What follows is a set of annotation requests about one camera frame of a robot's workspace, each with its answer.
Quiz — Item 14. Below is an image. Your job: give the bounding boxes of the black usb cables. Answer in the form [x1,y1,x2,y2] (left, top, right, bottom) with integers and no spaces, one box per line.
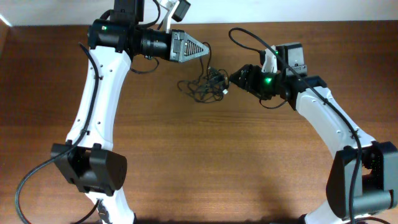
[177,42,231,104]

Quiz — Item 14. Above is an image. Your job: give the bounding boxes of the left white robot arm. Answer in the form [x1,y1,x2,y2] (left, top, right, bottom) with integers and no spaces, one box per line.
[51,1,210,223]

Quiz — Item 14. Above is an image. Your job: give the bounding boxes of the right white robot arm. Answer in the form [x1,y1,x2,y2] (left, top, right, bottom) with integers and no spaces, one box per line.
[230,65,397,223]

